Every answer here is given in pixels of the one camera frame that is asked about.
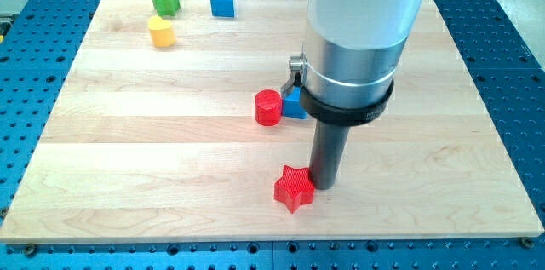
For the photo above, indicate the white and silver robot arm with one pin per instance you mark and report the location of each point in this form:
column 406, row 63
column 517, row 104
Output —
column 350, row 52

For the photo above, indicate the red star block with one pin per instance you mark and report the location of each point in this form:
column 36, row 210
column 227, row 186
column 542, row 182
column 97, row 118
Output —
column 294, row 188

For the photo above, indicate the green star block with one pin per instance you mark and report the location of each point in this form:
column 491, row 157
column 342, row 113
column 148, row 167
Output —
column 166, row 7

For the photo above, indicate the red cylinder block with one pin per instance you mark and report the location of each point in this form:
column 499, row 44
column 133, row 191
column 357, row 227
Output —
column 268, row 107

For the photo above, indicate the blue cube block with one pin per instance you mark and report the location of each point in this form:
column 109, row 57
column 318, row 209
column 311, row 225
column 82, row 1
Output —
column 291, row 105

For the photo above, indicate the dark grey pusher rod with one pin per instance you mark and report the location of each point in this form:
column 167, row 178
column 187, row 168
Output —
column 328, row 146

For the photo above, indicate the blue pentagon house block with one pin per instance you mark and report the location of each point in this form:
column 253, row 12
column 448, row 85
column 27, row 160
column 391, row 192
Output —
column 222, row 8

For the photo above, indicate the light wooden board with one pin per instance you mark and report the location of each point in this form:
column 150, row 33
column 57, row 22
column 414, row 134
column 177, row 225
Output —
column 160, row 145

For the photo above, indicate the yellow heart block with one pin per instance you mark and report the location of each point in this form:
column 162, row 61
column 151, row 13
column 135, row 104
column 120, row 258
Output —
column 161, row 32

